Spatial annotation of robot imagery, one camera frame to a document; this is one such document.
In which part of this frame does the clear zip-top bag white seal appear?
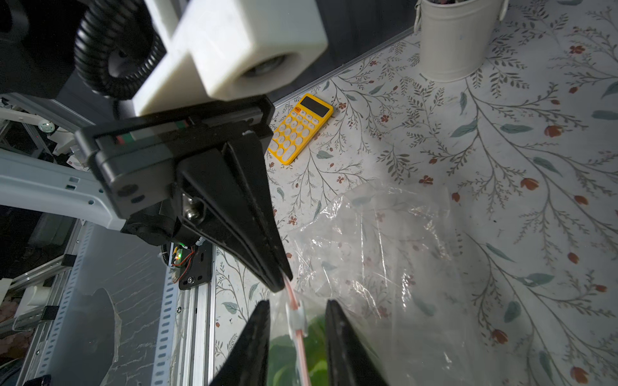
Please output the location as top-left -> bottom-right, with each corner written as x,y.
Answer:
267,183 -> 492,385

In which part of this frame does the yellow calculator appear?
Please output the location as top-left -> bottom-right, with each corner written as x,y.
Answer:
268,94 -> 334,165

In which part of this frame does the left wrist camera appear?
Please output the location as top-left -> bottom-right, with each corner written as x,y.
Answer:
132,1 -> 328,116

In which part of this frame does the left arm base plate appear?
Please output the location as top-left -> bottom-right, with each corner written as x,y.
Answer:
159,240 -> 214,290

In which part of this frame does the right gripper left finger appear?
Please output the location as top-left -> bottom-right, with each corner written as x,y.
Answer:
209,300 -> 270,386

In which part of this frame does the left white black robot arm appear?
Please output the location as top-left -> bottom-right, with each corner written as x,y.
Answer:
1,1 -> 292,292

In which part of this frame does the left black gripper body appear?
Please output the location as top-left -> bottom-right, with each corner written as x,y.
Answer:
76,96 -> 275,246

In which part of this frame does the white pen holder cup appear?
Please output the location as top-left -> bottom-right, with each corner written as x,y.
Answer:
414,0 -> 509,83

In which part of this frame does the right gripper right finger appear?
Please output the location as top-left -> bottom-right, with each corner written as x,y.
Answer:
325,300 -> 387,386

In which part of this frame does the chinese cabbage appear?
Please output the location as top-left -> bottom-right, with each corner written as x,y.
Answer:
267,313 -> 334,386

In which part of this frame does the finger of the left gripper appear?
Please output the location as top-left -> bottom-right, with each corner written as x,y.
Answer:
226,131 -> 293,285
176,147 -> 285,292

